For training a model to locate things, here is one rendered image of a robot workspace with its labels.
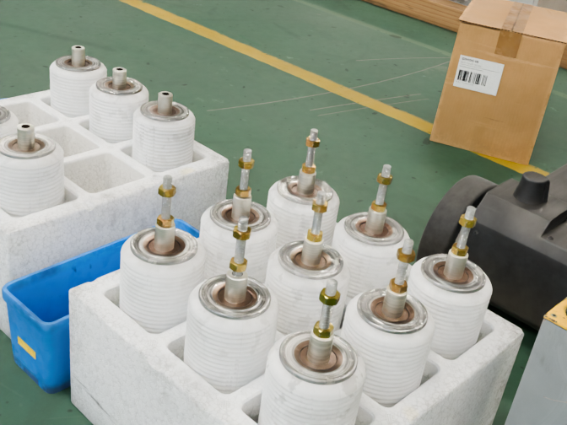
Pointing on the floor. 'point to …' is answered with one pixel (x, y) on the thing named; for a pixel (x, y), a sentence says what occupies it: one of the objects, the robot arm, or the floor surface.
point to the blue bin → (56, 311)
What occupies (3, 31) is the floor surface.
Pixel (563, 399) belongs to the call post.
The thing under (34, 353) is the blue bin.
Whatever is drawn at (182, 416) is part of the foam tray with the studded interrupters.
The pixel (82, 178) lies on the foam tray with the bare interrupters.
